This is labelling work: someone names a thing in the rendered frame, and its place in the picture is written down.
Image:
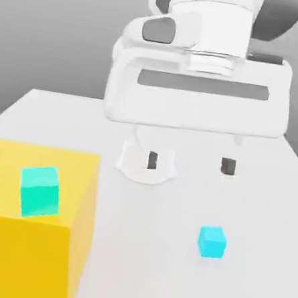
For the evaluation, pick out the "small cyan cube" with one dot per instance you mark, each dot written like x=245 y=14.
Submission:
x=211 y=243

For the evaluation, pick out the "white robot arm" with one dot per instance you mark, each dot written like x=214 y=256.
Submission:
x=222 y=27

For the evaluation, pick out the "small teal cube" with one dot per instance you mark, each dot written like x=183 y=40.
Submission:
x=39 y=196

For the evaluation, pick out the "large orange box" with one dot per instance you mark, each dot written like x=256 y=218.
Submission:
x=12 y=257

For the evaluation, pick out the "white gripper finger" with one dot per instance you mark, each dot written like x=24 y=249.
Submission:
x=228 y=167
x=152 y=160

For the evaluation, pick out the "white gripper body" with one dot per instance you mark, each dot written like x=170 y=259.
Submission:
x=198 y=110

